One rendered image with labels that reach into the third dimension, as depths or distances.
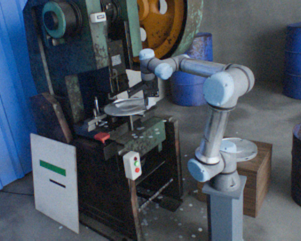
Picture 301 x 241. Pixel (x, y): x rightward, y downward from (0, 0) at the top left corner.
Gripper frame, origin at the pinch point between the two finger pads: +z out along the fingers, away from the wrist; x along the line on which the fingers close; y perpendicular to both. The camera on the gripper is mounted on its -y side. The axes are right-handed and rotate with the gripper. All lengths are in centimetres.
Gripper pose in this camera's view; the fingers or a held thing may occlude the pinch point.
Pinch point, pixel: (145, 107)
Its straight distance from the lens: 166.0
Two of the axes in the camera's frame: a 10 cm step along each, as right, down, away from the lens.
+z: 0.7, 7.7, 6.4
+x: -1.7, -6.2, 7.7
